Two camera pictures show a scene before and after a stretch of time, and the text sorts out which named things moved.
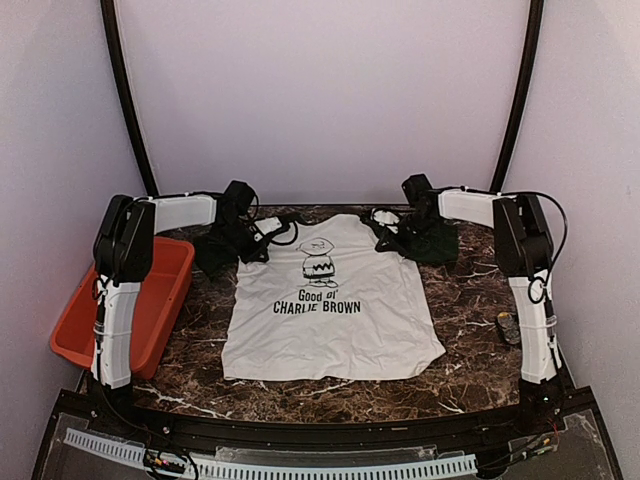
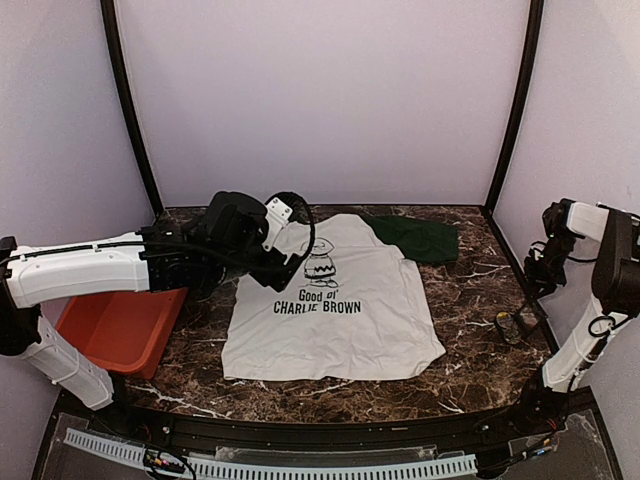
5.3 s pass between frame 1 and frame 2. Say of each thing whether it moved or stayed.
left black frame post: stayed
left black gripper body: moved
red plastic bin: stayed
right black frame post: stayed
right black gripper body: moved
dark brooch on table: stayed
